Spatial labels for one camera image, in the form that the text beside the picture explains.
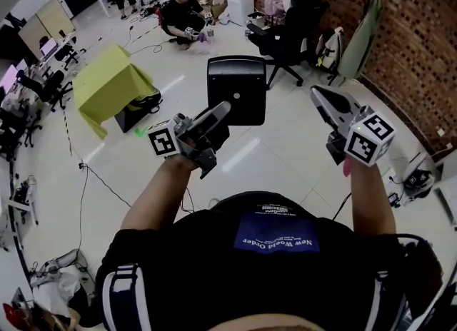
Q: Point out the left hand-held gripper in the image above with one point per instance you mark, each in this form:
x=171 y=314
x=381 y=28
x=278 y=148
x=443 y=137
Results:
x=162 y=141

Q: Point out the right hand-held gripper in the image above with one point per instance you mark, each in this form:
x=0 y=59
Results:
x=369 y=137

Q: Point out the person's left forearm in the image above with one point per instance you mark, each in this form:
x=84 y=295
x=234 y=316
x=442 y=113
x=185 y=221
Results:
x=160 y=194

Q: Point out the person's right forearm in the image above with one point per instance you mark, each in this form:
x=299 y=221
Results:
x=371 y=197

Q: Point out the beige backpack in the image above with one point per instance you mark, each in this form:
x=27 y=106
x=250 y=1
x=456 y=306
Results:
x=330 y=49

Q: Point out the black backpack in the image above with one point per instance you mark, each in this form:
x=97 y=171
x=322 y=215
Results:
x=148 y=99

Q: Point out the green hanging garment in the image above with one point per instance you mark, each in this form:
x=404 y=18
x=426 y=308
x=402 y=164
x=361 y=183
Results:
x=362 y=44

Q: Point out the black office chair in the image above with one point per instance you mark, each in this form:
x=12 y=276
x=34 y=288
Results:
x=289 y=37
x=16 y=130
x=68 y=55
x=48 y=88

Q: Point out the black box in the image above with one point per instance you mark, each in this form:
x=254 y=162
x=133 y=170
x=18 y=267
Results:
x=130 y=121

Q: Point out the cardboard box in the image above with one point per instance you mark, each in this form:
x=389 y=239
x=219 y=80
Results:
x=218 y=10

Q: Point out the yellow-green cloth covered table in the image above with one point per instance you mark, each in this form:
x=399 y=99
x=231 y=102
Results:
x=107 y=80

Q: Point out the spare gripper on floor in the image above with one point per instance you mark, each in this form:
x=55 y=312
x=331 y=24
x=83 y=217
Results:
x=417 y=179

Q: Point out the small white table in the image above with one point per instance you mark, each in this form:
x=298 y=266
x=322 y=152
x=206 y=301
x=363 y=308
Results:
x=106 y=1

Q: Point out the black t-shirt with blue print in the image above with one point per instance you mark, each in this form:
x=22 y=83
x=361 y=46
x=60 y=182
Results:
x=221 y=279

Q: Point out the beige partition panel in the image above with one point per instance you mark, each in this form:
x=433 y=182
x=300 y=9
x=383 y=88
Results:
x=46 y=24

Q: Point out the white metal rack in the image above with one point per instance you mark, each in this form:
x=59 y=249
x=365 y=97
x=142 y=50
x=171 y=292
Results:
x=25 y=197

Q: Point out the computer monitor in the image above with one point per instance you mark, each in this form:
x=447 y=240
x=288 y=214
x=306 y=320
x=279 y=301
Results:
x=9 y=76

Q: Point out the pile of clutter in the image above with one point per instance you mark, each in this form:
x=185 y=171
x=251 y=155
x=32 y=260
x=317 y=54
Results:
x=59 y=286

